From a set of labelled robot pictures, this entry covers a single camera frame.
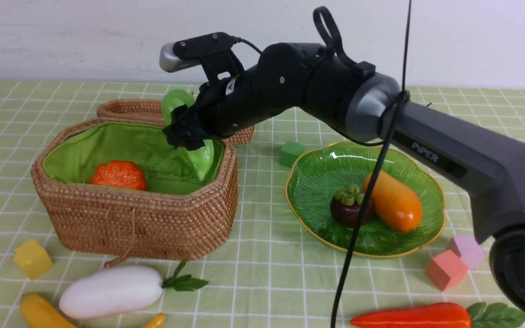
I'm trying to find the purple foam cube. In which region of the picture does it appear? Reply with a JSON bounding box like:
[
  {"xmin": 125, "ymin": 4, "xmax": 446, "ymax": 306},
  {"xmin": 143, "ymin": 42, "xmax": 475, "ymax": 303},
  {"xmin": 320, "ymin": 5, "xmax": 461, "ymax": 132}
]
[{"xmin": 447, "ymin": 235, "xmax": 485, "ymax": 270}]

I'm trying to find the dark purple mangosteen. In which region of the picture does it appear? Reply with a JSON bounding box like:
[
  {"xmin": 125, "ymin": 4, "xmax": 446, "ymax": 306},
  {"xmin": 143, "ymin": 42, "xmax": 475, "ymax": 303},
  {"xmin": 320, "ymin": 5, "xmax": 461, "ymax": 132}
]
[{"xmin": 330, "ymin": 184, "xmax": 374, "ymax": 229}]

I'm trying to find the orange toy pumpkin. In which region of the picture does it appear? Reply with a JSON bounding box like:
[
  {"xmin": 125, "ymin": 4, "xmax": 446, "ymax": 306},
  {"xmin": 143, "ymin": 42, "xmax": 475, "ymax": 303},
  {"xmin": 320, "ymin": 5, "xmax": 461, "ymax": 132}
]
[{"xmin": 87, "ymin": 160, "xmax": 148, "ymax": 191}]

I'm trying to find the woven rattan basket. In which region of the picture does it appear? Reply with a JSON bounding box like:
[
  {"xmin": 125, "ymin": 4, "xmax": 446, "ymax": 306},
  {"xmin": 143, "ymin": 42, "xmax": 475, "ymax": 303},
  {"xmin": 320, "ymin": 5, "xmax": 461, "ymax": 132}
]
[{"xmin": 31, "ymin": 118, "xmax": 238, "ymax": 260}]

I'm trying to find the green glass leaf plate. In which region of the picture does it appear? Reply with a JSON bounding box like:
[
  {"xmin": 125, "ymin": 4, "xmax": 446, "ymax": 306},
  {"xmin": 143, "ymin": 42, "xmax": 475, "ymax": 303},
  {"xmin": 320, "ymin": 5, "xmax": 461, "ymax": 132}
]
[{"xmin": 285, "ymin": 142, "xmax": 447, "ymax": 259}]

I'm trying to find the orange yellow mango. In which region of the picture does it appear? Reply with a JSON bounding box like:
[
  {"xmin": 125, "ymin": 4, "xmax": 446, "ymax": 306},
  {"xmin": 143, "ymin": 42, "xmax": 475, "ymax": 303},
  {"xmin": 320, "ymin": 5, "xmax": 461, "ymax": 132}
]
[{"xmin": 367, "ymin": 170, "xmax": 423, "ymax": 233}]

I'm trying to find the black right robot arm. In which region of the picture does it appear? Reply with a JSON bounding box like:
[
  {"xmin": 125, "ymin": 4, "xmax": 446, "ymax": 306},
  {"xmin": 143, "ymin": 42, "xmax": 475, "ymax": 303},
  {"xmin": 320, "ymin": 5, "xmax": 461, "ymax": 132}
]
[{"xmin": 159, "ymin": 6, "xmax": 525, "ymax": 312}]

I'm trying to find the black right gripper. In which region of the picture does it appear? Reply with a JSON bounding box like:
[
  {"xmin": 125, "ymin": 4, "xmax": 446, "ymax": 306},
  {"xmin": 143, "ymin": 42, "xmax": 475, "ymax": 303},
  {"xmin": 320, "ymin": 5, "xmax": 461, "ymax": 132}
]
[{"xmin": 162, "ymin": 105, "xmax": 221, "ymax": 151}]

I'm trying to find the pink foam cube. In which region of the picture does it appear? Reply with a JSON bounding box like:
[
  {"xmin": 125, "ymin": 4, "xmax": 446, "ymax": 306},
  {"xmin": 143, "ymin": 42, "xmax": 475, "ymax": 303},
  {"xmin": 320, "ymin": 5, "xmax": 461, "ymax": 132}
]
[{"xmin": 426, "ymin": 250, "xmax": 468, "ymax": 292}]

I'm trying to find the woven rattan basket lid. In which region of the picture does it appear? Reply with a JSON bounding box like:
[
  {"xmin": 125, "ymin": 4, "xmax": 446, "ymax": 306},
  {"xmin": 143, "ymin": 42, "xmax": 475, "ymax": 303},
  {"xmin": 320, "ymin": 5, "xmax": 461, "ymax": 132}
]
[{"xmin": 97, "ymin": 99, "xmax": 256, "ymax": 146}]

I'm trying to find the yellow foam cube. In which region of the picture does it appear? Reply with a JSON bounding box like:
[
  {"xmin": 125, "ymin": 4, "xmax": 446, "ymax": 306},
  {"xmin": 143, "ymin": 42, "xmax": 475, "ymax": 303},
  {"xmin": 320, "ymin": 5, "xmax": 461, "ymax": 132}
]
[{"xmin": 13, "ymin": 239, "xmax": 53, "ymax": 280}]

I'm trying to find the white radish with leaves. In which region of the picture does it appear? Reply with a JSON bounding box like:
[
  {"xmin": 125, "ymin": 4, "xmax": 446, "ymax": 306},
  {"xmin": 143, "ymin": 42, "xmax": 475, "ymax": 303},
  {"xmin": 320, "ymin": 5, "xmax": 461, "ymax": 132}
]
[{"xmin": 59, "ymin": 261, "xmax": 209, "ymax": 320}]

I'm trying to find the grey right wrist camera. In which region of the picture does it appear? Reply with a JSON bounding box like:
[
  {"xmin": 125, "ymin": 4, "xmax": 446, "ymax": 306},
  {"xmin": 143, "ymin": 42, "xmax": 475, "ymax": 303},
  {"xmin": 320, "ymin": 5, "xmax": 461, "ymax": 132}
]
[{"xmin": 159, "ymin": 32, "xmax": 245, "ymax": 83}]

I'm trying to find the green foam cube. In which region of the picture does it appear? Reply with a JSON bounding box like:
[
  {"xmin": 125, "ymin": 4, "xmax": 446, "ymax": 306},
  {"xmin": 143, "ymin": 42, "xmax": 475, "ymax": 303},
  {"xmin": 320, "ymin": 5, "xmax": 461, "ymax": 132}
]
[{"xmin": 279, "ymin": 140, "xmax": 306, "ymax": 168}]

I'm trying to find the yellow banana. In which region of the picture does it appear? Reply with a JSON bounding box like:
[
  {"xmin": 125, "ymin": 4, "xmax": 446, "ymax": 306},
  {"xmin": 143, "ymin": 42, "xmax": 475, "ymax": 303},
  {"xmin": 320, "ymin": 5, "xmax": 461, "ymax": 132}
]
[{"xmin": 20, "ymin": 290, "xmax": 162, "ymax": 328}]

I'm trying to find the red carrot with leaves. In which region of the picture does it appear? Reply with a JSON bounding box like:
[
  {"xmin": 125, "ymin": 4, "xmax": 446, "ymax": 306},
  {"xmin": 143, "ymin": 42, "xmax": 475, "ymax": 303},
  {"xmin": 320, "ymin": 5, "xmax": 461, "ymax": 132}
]
[{"xmin": 162, "ymin": 89, "xmax": 215, "ymax": 181}]

